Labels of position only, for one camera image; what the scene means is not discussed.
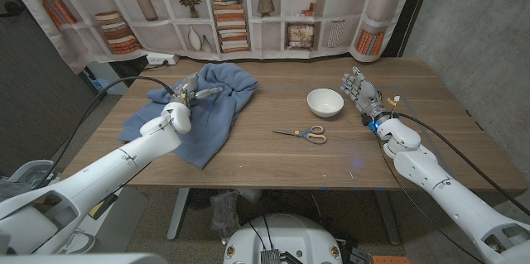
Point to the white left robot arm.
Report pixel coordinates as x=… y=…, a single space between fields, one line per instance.
x=103 y=177

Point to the white cabinet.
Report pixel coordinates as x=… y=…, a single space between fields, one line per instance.
x=114 y=84

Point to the grey floor board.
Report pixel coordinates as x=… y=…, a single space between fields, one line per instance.
x=128 y=214

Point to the orange box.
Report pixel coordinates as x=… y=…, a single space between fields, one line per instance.
x=391 y=260

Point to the black backdrop stand pole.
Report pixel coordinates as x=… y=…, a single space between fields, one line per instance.
x=410 y=11

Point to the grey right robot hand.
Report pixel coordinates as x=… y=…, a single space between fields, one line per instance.
x=366 y=96

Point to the blue hoodie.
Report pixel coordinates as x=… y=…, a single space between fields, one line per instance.
x=215 y=123

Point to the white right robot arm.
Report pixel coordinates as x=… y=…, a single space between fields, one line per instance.
x=455 y=206

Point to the clear plastic bag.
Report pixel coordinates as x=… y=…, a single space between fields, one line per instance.
x=225 y=214

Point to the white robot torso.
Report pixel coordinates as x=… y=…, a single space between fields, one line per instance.
x=285 y=235

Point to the white plastic base housing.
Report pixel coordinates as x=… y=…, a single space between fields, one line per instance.
x=37 y=169

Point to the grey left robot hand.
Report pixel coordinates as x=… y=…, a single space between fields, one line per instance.
x=186 y=92

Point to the white grey sneaker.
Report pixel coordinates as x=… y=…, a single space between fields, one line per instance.
x=80 y=244

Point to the black yellow foot pedal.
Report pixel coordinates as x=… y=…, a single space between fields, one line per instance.
x=105 y=206

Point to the white power strip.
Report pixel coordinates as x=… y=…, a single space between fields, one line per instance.
x=159 y=58

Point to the white ceramic bowl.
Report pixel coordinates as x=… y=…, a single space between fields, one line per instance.
x=325 y=102

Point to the grey metal table leg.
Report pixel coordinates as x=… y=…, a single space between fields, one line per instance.
x=389 y=218
x=178 y=214

